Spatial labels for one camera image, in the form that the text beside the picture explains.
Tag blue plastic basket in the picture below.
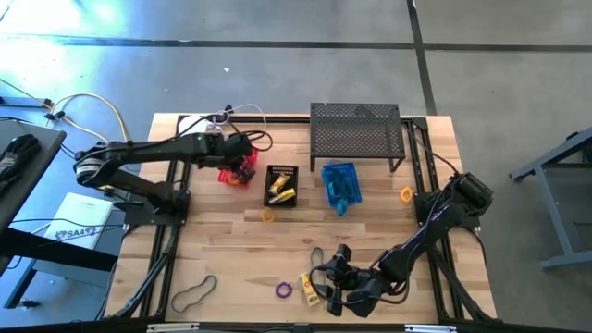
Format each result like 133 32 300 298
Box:
321 160 364 208

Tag yellow green crayon box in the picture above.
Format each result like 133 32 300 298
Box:
268 188 297 205
299 272 322 307
269 173 291 195

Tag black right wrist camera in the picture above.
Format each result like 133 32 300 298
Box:
333 243 353 264

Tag black perforated metal shelf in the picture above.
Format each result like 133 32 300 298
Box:
308 102 407 173

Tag grey metal cart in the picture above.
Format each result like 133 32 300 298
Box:
510 127 592 272

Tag black plastic basket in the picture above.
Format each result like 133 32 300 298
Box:
263 164 300 208

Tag red plastic basket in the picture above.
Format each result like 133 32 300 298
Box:
216 145 260 189

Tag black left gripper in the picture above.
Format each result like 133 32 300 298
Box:
210 132 257 185

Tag black aluminium rig frame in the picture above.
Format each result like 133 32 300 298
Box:
104 114 499 325

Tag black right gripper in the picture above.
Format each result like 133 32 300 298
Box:
323 261 385 319

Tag yellow floor cable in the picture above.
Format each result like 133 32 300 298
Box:
0 78 138 154

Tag dark grey side table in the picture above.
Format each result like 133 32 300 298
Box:
0 118 68 235

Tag black gloves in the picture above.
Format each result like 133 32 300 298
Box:
0 133 42 191

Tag black hanging cable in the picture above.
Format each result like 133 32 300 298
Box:
401 120 462 177

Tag silver metal bracket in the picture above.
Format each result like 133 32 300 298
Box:
146 323 200 333
404 324 457 333

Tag white cardboard box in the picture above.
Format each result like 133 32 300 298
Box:
44 191 116 251

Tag white lamp cable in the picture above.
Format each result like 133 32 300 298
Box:
210 103 268 140

